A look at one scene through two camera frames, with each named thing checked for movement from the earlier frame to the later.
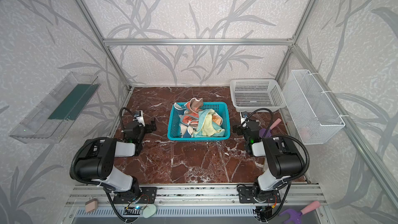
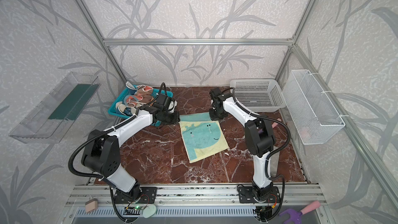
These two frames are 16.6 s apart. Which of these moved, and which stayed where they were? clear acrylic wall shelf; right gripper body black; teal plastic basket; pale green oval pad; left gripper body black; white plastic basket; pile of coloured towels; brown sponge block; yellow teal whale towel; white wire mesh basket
Moved: pile of coloured towels; right gripper body black; yellow teal whale towel; teal plastic basket; left gripper body black
Stayed: pale green oval pad; white wire mesh basket; white plastic basket; brown sponge block; clear acrylic wall shelf
